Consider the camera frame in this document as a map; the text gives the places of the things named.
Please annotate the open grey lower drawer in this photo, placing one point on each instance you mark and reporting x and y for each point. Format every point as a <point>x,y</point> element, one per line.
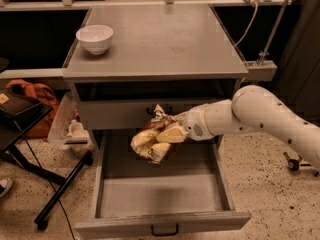
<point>187,193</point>

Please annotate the brown chip bag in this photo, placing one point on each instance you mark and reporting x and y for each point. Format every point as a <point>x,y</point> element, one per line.
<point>144,143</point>

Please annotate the metal stand pole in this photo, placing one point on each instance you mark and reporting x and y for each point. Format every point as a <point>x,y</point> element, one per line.
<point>262,69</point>

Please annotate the clear plastic bag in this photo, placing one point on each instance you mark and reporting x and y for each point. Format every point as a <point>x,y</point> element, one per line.
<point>67,132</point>

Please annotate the grey drawer cabinet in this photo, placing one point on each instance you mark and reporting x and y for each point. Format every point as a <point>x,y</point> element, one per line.
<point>157,52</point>

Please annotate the black wheeled cart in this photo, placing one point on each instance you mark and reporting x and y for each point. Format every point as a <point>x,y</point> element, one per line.
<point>295,164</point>

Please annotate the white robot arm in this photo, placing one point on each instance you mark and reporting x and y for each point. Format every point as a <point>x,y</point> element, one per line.
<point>252,108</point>

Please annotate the orange backpack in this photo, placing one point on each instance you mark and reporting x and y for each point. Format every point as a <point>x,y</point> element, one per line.
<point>46,95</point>

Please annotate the dark grey cabinet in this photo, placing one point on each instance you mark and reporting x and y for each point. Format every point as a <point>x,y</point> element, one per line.
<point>299,77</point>

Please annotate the closed grey upper drawer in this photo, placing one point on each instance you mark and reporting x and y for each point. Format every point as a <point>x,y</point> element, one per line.
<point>130,114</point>

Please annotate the black folding table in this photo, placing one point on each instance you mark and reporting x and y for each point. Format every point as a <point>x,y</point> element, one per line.
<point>13,130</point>

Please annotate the white ceramic bowl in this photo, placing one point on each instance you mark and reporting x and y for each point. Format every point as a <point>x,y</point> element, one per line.
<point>95,39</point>

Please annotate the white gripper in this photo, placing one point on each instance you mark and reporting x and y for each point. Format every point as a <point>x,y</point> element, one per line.
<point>194,122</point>

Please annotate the white sneaker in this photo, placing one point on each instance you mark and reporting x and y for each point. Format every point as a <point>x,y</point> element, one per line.
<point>5,186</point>

